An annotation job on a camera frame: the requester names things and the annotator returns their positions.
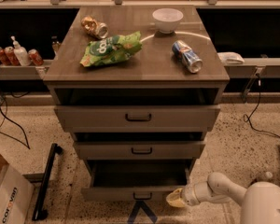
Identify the grey middle drawer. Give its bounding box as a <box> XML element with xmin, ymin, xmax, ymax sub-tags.
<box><xmin>73</xmin><ymin>141</ymin><xmax>205</xmax><ymax>160</ymax></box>

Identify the grey wooden drawer cabinet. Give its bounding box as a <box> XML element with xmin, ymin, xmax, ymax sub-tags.
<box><xmin>42</xmin><ymin>5</ymin><xmax>231</xmax><ymax>175</ymax></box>

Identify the black cable left floor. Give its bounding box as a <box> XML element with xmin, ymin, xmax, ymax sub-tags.
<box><xmin>0</xmin><ymin>81</ymin><xmax>32</xmax><ymax>150</ymax></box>

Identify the white cardboard box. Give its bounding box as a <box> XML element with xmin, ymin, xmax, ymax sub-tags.
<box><xmin>0</xmin><ymin>154</ymin><xmax>34</xmax><ymax>224</ymax></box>

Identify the green chip bag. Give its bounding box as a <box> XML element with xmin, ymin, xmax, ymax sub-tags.
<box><xmin>80</xmin><ymin>31</ymin><xmax>142</xmax><ymax>67</ymax></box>

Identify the red can right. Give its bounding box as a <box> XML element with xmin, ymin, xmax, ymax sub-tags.
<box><xmin>28</xmin><ymin>49</ymin><xmax>44</xmax><ymax>66</ymax></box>

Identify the white folded cloth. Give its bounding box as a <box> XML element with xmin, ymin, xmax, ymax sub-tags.
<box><xmin>217</xmin><ymin>52</ymin><xmax>245</xmax><ymax>64</ymax></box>

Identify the grey top drawer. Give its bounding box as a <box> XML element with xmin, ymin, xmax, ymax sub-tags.
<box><xmin>55</xmin><ymin>105</ymin><xmax>220</xmax><ymax>133</ymax></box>

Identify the red can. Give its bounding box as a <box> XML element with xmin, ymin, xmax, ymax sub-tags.
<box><xmin>0</xmin><ymin>47</ymin><xmax>10</xmax><ymax>65</ymax></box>
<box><xmin>28</xmin><ymin>49</ymin><xmax>44</xmax><ymax>66</ymax></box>
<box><xmin>5</xmin><ymin>46</ymin><xmax>20</xmax><ymax>66</ymax></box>

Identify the gold crushed can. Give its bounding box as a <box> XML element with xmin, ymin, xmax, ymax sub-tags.
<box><xmin>81</xmin><ymin>16</ymin><xmax>108</xmax><ymax>39</ymax></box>

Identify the plastic bottle on floor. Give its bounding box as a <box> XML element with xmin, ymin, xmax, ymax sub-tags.
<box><xmin>256</xmin><ymin>171</ymin><xmax>273</xmax><ymax>182</ymax></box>

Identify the red can far left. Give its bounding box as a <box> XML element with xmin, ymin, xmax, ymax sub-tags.
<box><xmin>0</xmin><ymin>47</ymin><xmax>10</xmax><ymax>65</ymax></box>

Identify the black cable floor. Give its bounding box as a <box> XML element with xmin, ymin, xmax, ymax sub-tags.
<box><xmin>242</xmin><ymin>73</ymin><xmax>280</xmax><ymax>141</ymax></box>
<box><xmin>0</xmin><ymin>81</ymin><xmax>32</xmax><ymax>150</ymax></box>

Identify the white pump bottle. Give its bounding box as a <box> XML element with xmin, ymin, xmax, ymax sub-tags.
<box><xmin>11</xmin><ymin>36</ymin><xmax>31</xmax><ymax>66</ymax></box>

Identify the black metal bar stand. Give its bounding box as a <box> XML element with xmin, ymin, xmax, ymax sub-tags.
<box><xmin>32</xmin><ymin>143</ymin><xmax>63</xmax><ymax>221</ymax></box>

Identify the grey bottom drawer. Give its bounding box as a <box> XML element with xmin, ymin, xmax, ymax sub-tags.
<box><xmin>81</xmin><ymin>160</ymin><xmax>193</xmax><ymax>202</ymax></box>

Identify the white bowl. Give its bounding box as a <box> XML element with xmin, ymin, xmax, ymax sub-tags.
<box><xmin>152</xmin><ymin>8</ymin><xmax>184</xmax><ymax>34</ymax></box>

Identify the black cable right floor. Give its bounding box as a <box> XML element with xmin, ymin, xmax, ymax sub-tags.
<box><xmin>242</xmin><ymin>73</ymin><xmax>280</xmax><ymax>141</ymax></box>

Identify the small dark glass bottle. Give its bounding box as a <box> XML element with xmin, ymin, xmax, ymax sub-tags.
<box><xmin>51</xmin><ymin>36</ymin><xmax>61</xmax><ymax>54</ymax></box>

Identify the grey drawer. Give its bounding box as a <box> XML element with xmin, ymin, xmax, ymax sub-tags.
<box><xmin>81</xmin><ymin>160</ymin><xmax>193</xmax><ymax>202</ymax></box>
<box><xmin>73</xmin><ymin>141</ymin><xmax>205</xmax><ymax>160</ymax></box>
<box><xmin>55</xmin><ymin>105</ymin><xmax>220</xmax><ymax>133</ymax></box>

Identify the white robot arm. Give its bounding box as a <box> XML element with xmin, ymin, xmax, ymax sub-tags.
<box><xmin>166</xmin><ymin>172</ymin><xmax>280</xmax><ymax>224</ymax></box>

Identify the grey metal shelf rail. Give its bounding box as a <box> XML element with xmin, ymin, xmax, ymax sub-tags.
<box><xmin>0</xmin><ymin>60</ymin><xmax>52</xmax><ymax>80</ymax></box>

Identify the blue soda can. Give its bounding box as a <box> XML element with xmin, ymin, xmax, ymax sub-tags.
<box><xmin>172</xmin><ymin>40</ymin><xmax>203</xmax><ymax>74</ymax></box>

